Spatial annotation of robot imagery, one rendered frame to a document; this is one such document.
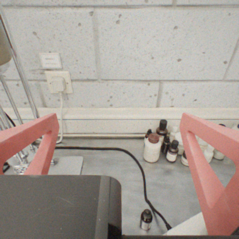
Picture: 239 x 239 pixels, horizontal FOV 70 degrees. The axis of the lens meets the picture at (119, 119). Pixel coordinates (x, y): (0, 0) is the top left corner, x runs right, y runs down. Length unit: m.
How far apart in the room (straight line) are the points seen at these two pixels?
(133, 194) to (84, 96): 0.38
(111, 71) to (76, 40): 0.15
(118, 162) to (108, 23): 0.45
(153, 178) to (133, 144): 0.16
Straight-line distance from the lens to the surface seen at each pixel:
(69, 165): 0.62
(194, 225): 0.45
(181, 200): 0.57
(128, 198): 0.55
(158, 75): 0.63
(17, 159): 0.47
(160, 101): 0.69
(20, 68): 0.46
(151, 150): 0.58
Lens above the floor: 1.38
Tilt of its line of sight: 37 degrees down
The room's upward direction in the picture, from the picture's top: straight up
